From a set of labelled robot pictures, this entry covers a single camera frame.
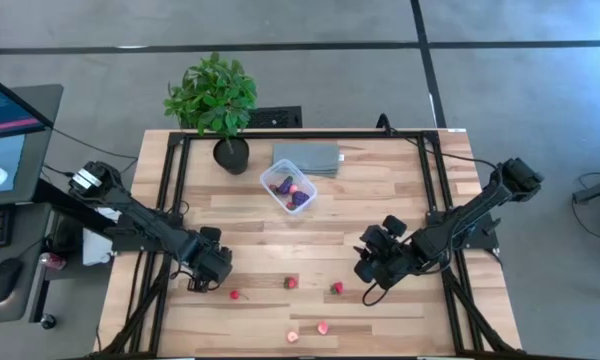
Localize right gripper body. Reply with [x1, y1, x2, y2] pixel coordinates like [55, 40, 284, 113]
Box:
[372, 234, 424, 291]

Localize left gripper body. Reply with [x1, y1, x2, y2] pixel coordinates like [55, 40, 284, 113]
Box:
[178, 227, 234, 287]

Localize clear plastic tupperware container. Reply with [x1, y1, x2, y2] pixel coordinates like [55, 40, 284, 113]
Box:
[259, 158, 319, 216]

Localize black plant pot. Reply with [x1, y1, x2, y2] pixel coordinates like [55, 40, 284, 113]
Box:
[212, 137, 251, 176]

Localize grey folded cloth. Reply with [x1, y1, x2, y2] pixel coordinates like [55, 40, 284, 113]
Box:
[272, 143, 342, 179]

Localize small red can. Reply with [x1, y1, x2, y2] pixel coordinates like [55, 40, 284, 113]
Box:
[38, 251, 68, 272]

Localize black perforated box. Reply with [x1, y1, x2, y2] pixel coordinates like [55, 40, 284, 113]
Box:
[247, 105, 304, 130]

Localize computer desk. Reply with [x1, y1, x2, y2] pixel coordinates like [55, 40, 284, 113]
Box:
[0, 83, 114, 326]

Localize green leafy plant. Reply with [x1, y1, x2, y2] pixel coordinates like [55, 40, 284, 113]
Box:
[163, 51, 259, 140]

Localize black computer mouse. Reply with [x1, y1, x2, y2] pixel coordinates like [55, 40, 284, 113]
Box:
[0, 257, 25, 305]

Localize operator computer monitor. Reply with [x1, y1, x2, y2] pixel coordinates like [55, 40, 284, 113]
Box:
[0, 67, 65, 207]

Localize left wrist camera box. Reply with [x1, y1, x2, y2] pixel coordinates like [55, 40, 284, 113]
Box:
[199, 226, 223, 245]

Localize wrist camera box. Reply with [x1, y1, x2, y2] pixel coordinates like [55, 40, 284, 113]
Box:
[382, 214, 409, 239]
[199, 226, 223, 245]

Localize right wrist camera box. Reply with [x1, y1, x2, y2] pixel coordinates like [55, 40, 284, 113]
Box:
[382, 214, 409, 239]

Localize long black arm cable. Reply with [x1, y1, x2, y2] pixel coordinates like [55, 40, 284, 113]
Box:
[387, 127, 501, 174]

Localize black aluminium table frame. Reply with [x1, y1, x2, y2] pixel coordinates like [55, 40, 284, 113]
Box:
[94, 128, 529, 360]

